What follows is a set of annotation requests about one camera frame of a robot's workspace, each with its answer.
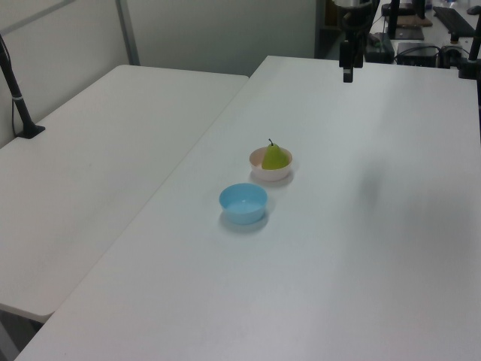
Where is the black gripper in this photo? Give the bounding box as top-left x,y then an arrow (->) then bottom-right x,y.
339,6 -> 371,83

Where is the green pear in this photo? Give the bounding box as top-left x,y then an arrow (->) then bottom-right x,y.
261,138 -> 291,171

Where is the pink plastic bowl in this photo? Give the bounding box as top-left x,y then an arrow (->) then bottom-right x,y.
249,147 -> 295,184

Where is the blue plastic bowl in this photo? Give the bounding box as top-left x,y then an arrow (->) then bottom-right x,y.
219,182 -> 268,226

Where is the black device with green part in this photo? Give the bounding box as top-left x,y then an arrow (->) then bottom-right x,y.
365,32 -> 396,63

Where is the black stand with flat base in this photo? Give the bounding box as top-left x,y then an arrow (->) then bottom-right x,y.
388,0 -> 426,41

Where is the black electronics box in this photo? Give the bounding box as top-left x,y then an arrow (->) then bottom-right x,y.
395,41 -> 441,68

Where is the brown wooden board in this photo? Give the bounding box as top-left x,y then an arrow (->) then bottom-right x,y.
380,12 -> 434,29

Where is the black keyboard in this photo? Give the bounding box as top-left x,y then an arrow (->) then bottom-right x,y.
431,5 -> 476,37

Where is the white side table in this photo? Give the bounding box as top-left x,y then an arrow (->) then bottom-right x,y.
0,64 -> 250,317

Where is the black clamp camera stand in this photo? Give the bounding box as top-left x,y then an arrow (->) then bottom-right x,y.
455,20 -> 481,80

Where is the grey metal partition post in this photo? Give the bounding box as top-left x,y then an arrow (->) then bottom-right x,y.
115,0 -> 141,67

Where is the black camera stand pole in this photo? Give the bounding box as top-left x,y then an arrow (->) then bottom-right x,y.
0,32 -> 47,138

